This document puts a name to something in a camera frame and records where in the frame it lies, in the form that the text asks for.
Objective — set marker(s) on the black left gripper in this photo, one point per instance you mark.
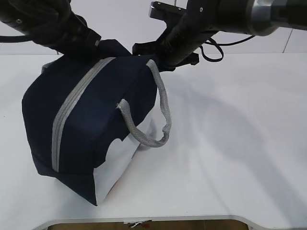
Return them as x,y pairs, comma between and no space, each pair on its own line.
78,41

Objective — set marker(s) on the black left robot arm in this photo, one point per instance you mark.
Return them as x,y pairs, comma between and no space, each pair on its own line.
52,24

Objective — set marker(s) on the navy and white lunch bag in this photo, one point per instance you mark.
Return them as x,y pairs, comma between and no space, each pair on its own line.
85,116

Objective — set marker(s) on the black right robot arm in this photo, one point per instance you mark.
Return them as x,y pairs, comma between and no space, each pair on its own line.
189,28

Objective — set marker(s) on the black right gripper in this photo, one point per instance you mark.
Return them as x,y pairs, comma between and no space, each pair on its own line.
167,48

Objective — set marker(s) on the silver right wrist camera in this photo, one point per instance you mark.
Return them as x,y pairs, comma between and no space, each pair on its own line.
165,12

